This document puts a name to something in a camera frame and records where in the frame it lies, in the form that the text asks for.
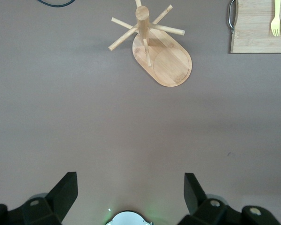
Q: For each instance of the wooden cup rack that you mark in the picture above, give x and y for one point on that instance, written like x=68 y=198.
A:
x=171 y=65

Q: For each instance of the brown table mat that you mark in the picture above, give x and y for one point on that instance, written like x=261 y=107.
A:
x=84 y=117

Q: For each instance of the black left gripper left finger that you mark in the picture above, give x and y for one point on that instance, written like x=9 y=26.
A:
x=61 y=199

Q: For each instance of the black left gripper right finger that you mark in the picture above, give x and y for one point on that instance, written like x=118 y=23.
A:
x=196 y=199

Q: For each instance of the wooden cutting board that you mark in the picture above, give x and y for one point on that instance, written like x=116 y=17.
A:
x=250 y=35

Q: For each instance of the yellow plastic fork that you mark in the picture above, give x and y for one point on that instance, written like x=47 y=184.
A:
x=275 y=25

